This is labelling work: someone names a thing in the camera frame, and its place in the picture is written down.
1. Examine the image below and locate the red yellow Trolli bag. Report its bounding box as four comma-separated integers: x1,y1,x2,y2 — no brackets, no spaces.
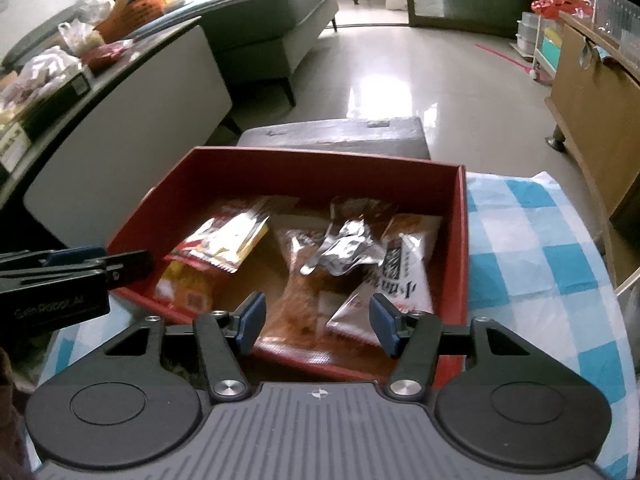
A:
153,260,214,314

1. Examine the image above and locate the brown orange snack packet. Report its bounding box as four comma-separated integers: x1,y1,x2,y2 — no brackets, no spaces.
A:
257,228,328,351

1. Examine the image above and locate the silver noodle snack bag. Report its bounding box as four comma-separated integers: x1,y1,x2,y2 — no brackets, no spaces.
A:
326,214,442,346

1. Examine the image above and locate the red green snack packet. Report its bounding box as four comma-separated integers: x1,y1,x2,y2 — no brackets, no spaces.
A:
164,196,271,274

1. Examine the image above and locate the brown vacuum meat packet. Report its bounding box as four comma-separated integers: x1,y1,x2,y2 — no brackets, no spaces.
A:
300,196,397,278

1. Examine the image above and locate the grey white side cabinet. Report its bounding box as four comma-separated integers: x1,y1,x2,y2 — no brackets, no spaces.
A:
1,18,232,252

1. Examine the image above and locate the black box on cabinet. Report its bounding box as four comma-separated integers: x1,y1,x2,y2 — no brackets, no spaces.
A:
1,70,91,181

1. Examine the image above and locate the blue white checkered tablecloth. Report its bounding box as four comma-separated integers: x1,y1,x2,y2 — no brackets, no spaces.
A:
39,170,640,480

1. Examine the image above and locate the red cardboard box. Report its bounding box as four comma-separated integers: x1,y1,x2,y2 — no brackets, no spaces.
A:
107,148,469,382

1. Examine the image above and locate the orange plastic basket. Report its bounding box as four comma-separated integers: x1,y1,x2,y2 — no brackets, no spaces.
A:
94,0,175,44

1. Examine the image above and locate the green grey sofa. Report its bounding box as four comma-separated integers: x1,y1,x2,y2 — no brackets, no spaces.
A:
127,0,338,106

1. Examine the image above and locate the wooden sideboard cabinet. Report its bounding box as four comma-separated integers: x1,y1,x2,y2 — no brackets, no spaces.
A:
544,12,640,221

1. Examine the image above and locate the white rolling cart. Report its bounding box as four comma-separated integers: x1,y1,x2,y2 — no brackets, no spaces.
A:
528,0,594,84

